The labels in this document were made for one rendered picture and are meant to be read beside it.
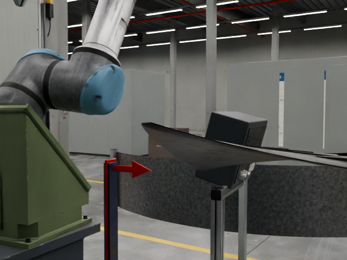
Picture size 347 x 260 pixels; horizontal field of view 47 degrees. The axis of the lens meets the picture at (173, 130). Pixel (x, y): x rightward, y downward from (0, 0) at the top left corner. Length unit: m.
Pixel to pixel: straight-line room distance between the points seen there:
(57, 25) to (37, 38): 4.68
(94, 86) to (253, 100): 6.15
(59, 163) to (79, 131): 10.54
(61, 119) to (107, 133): 3.65
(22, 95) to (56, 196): 0.23
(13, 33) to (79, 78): 1.62
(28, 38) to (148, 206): 1.27
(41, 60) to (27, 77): 0.06
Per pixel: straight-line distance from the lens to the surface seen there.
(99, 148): 10.93
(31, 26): 2.60
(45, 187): 0.84
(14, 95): 0.92
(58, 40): 7.25
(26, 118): 0.79
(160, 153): 7.44
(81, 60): 0.92
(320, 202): 2.41
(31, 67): 0.97
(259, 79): 6.94
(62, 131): 7.21
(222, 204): 1.07
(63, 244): 0.89
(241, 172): 1.13
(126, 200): 2.89
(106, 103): 0.91
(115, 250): 0.60
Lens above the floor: 1.26
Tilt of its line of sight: 3 degrees down
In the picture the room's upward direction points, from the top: straight up
